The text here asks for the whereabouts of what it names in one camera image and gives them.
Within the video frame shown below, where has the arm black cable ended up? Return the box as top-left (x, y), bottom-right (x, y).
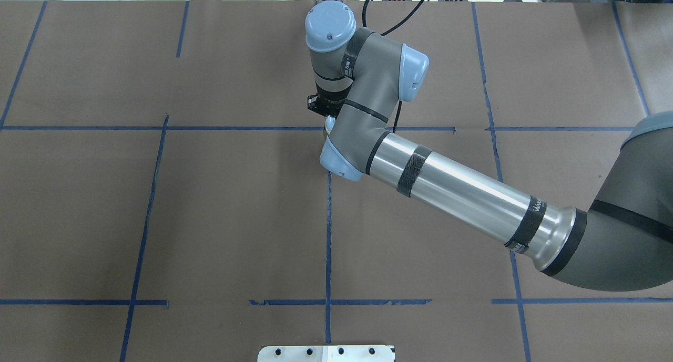
top-left (362, 0), bottom-right (433, 133)

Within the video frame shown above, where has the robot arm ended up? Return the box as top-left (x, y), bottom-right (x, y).
top-left (305, 1), bottom-right (672, 291)

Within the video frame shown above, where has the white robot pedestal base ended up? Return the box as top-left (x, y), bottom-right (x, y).
top-left (257, 345), bottom-right (396, 361)

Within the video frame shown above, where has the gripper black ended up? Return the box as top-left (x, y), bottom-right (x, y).
top-left (307, 92), bottom-right (349, 117)

